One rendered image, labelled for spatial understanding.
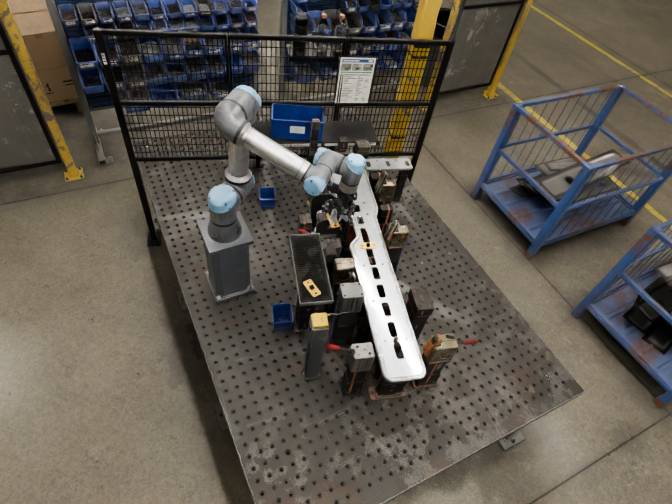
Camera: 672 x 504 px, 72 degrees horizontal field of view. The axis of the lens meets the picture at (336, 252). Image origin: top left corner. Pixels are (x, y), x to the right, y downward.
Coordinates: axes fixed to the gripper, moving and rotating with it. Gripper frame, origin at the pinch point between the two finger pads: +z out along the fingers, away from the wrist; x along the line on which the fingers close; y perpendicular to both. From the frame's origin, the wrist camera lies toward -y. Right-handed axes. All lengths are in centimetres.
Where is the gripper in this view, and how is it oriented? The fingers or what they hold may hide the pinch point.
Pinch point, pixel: (334, 218)
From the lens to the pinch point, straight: 201.0
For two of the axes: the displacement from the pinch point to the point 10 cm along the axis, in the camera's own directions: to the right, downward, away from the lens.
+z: -2.1, 6.3, 7.5
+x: 8.9, -2.0, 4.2
